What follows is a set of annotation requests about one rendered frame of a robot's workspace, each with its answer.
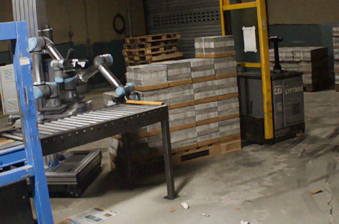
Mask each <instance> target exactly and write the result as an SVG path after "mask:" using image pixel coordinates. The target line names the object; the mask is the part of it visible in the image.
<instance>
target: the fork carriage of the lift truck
mask: <svg viewBox="0 0 339 224"><path fill-rule="evenodd" d="M238 118H240V123H239V124H240V138H241V139H247V138H248V139H252V141H253V142H258V143H261V142H263V131H262V117H257V116H253V115H248V114H242V113H240V114H239V117H238Z"/></svg>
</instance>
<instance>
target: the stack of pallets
mask: <svg viewBox="0 0 339 224"><path fill-rule="evenodd" d="M171 35H174V36H175V38H171ZM180 37H181V33H170V34H157V35H146V36H138V37H127V38H125V40H126V43H125V44H123V45H124V49H123V50H122V55H123V56H124V59H125V65H126V67H131V66H140V65H146V64H149V62H148V58H151V57H156V56H158V54H160V56H163V55H166V54H169V52H173V53H178V52H179V50H177V49H176V45H177V44H178V42H177V41H178V38H180ZM132 39H135V41H134V42H132ZM168 41H171V42H172V43H171V44H168ZM157 42H158V45H157ZM130 45H133V48H130ZM166 47H170V50H166ZM157 48H158V50H156V51H155V50H154V49H157ZM142 50H144V51H142ZM129 51H132V53H131V54H129ZM131 57H134V59H131ZM132 62H135V65H132Z"/></svg>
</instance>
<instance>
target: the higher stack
mask: <svg viewBox="0 0 339 224"><path fill-rule="evenodd" d="M195 51H196V53H198V54H204V55H205V54H217V53H225V52H234V51H235V45H234V36H233V35H229V36H224V35H223V36H213V37H201V38H195ZM201 59H203V58H201ZM204 59H214V69H215V75H223V74H230V73H236V60H235V56H225V57H218V58H204ZM213 80H215V83H216V85H215V87H216V91H217V95H216V96H222V95H229V94H235V93H238V87H237V82H236V77H227V78H221V79H213ZM216 101H217V110H218V117H224V116H227V115H232V114H237V113H239V101H238V98H237V97H232V98H226V99H223V100H216ZM217 123H218V127H219V137H220V138H222V137H227V136H232V135H234V134H237V133H240V124H239V123H240V118H238V117H236V118H231V119H227V120H221V121H219V122H217ZM219 144H220V152H221V154H224V153H228V152H231V151H235V150H240V149H241V144H240V137H238V138H234V139H229V140H224V141H219Z"/></svg>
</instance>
